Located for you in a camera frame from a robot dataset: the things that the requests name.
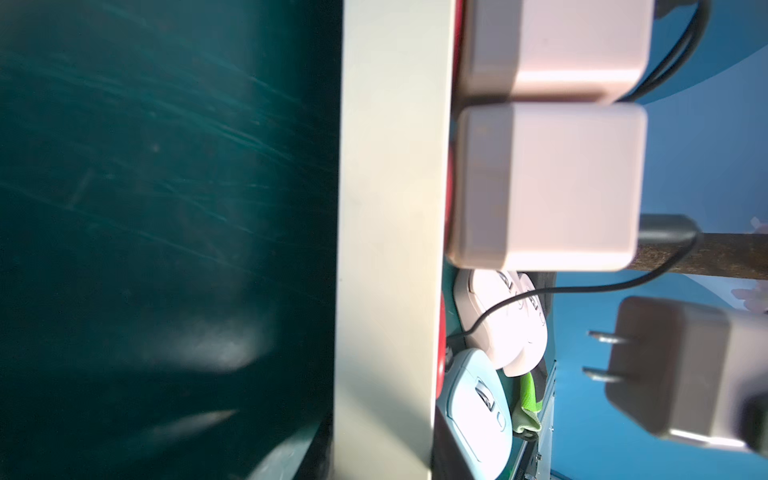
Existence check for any black green work glove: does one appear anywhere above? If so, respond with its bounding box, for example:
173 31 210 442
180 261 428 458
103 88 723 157
511 373 542 442

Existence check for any pink mouse near strip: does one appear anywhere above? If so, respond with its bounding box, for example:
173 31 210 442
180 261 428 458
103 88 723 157
453 270 548 377

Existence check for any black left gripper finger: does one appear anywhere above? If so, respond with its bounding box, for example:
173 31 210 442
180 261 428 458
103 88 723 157
431 408 473 480

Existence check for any cream red power strip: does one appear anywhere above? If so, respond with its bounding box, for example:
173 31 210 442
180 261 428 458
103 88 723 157
331 1 456 479

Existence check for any pink cherry blossom tree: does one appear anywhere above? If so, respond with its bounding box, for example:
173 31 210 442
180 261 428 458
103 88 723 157
629 217 768 313

